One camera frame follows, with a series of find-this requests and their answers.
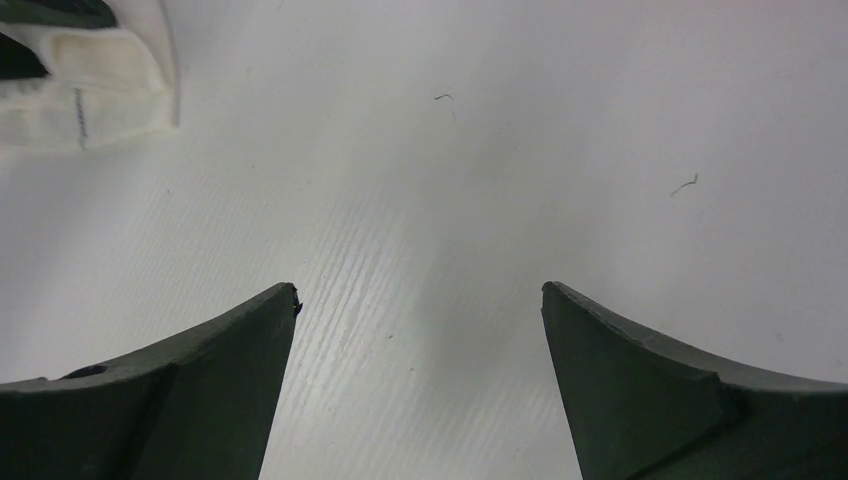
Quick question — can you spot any cream towel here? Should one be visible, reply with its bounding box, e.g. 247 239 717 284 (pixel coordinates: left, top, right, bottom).
1 1 179 152

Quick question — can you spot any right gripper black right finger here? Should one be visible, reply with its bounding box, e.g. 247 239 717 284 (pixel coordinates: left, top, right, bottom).
541 282 847 479

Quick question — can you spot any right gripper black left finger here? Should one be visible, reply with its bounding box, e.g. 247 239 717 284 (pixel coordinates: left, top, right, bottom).
1 283 302 479

